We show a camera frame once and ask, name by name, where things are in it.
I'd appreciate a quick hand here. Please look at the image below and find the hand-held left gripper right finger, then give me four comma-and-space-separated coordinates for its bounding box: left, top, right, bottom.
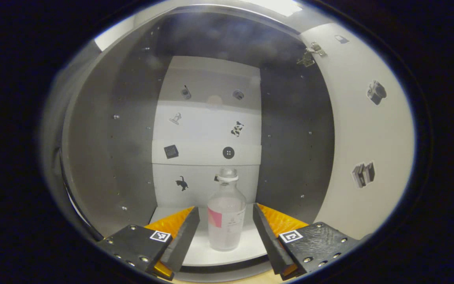
253, 203, 363, 281

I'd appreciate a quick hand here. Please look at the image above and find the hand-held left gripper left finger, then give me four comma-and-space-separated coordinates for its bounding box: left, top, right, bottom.
95, 205, 201, 281

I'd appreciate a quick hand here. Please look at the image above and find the clear plastic bottle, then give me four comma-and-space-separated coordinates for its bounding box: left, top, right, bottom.
207, 168, 247, 252

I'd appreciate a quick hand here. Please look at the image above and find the grey cabinet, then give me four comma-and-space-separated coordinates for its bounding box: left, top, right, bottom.
40, 4, 336, 282

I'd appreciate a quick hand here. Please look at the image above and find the metal door hinge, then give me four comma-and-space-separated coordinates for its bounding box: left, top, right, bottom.
296, 41, 327, 67

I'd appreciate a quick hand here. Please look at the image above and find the long ceiling light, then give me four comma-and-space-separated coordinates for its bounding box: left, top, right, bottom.
247, 0, 304, 17

